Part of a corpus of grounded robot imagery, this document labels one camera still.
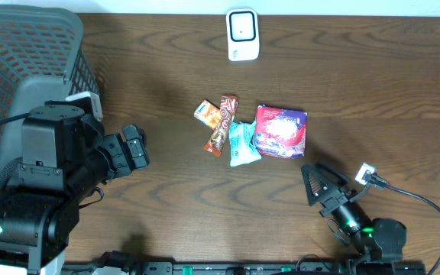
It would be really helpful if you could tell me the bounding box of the small orange snack packet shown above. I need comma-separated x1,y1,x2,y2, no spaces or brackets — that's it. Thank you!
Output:
193,99,222,130

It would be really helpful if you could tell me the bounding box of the grey plastic mesh basket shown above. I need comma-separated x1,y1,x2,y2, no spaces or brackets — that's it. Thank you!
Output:
0,2,102,202

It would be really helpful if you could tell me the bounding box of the purple red snack packet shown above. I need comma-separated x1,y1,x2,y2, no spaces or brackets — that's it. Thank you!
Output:
253,105,308,159

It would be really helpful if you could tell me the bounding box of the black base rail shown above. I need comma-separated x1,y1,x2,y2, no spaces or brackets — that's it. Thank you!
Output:
61,260,428,275

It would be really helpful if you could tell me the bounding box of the light green wipes packet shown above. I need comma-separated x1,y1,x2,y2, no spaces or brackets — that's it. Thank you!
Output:
229,121,262,167

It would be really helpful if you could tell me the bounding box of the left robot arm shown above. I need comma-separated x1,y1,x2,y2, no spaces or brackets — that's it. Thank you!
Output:
0,102,150,274

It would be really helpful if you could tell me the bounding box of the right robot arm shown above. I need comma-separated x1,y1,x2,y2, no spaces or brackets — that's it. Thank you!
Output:
301,163,407,274

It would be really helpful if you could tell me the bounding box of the black right cable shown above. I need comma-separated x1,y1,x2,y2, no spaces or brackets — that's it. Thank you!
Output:
368,173,440,275

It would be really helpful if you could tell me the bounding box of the red orange chocolate bar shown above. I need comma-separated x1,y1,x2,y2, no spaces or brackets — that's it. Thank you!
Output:
204,95,238,157

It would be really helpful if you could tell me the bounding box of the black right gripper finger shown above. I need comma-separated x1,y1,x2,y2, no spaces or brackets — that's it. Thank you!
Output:
315,163,351,186
301,164,338,206

